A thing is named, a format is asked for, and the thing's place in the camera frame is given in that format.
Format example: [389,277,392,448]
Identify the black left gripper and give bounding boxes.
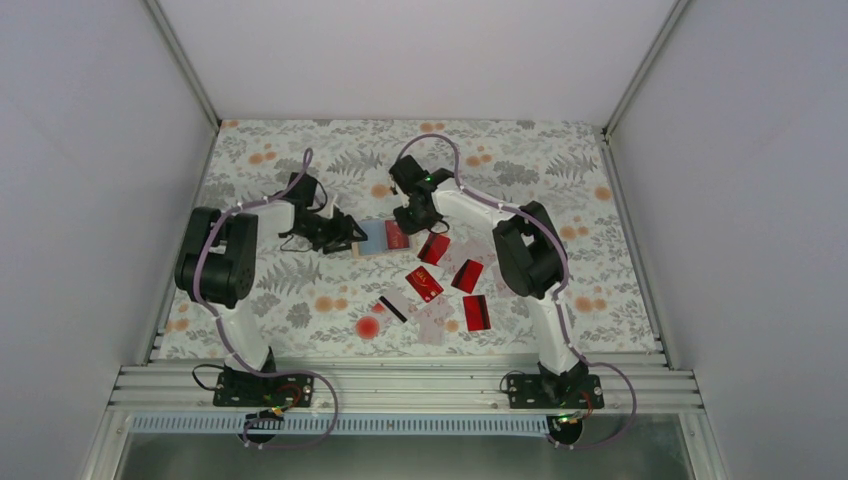
[292,211,367,254]

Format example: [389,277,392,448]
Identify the red stripe card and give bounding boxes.
[417,233,451,266]
[463,295,491,332]

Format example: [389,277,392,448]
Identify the beige leather card holder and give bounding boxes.
[352,219,413,258]

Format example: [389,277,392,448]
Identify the red VIP card small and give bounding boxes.
[384,220,410,252]

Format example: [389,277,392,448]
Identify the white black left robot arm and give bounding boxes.
[174,173,368,405]

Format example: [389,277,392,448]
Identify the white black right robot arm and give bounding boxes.
[389,155,588,407]

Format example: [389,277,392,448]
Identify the red VIP card centre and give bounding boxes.
[405,266,444,303]

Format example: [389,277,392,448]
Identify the red VIP card upper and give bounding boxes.
[451,259,484,294]

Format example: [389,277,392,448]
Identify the white card black stripe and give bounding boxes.
[377,287,418,327]

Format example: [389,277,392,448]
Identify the white card red circle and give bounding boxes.
[354,303,390,340]

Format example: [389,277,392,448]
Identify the white floral card lower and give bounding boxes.
[413,297,455,346]

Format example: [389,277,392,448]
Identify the floral patterned table mat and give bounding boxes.
[156,119,657,360]

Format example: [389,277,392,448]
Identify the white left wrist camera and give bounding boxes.
[325,195,339,219]

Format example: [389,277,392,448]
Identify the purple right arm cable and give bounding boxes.
[397,133,639,453]

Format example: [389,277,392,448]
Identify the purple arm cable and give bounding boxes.
[196,147,341,452]
[397,133,639,453]

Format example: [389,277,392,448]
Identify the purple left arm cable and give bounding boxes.
[196,147,341,452]

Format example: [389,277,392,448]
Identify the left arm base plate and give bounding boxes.
[212,370,315,409]

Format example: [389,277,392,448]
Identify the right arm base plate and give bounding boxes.
[499,371,605,410]

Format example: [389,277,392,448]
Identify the grey slotted cable duct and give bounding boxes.
[128,412,548,437]

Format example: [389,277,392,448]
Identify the aluminium rail frame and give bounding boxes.
[108,358,704,414]

